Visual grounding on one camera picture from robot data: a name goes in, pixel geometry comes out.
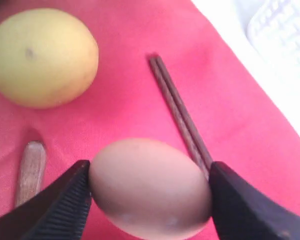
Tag upper dark wooden chopstick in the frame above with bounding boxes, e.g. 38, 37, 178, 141
154, 55, 213, 171

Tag dark wooden chopstick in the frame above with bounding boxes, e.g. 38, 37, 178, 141
154, 55, 213, 171
147, 54, 209, 180

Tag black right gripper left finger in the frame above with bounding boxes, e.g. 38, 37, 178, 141
0, 160, 92, 240

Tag lower dark wooden chopstick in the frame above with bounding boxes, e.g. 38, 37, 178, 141
147, 54, 209, 180

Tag yellow lemon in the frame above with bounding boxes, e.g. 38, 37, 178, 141
0, 8, 99, 109

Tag brown egg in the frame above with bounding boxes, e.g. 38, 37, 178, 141
89, 138, 212, 240

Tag white perforated plastic basket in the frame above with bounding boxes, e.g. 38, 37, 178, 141
246, 0, 300, 76

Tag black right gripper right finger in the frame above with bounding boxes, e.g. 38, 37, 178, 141
209, 161, 300, 240

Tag brown wooden spoon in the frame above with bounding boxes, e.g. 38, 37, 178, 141
14, 141, 47, 208

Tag red tablecloth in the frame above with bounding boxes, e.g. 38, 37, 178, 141
0, 0, 300, 216

